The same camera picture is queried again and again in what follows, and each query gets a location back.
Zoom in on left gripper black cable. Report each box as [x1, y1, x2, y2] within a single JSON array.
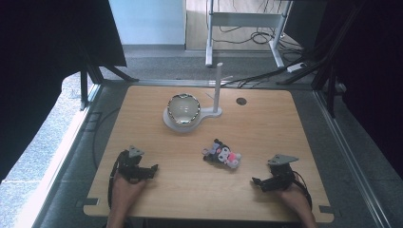
[[106, 150, 129, 210]]

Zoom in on black metal stand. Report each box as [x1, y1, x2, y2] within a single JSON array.
[[79, 47, 140, 111], [276, 0, 365, 119]]

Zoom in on black curtain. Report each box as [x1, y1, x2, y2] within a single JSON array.
[[0, 0, 127, 183], [317, 0, 403, 180]]

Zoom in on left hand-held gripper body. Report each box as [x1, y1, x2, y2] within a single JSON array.
[[117, 144, 154, 183]]

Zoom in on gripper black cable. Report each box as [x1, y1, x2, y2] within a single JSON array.
[[292, 170, 314, 211], [106, 150, 129, 210]]

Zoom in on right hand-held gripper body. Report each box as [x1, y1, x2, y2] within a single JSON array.
[[259, 153, 299, 193]]

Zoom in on black floor cables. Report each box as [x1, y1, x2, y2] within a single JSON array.
[[212, 0, 321, 89]]

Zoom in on person's left hand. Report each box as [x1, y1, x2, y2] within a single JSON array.
[[112, 171, 147, 200]]

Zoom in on white stand with post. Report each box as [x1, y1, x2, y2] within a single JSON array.
[[163, 62, 223, 133]]

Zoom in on person's right hand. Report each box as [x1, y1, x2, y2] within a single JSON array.
[[274, 182, 308, 210]]

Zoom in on white power strip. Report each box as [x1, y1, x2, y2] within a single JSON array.
[[286, 62, 308, 73]]

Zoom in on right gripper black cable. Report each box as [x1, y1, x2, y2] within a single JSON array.
[[292, 170, 314, 211]]

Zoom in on black and pink plush toy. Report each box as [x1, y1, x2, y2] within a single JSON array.
[[201, 138, 242, 170]]

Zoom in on white metal desk frame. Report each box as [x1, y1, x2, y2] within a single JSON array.
[[204, 0, 293, 68]]

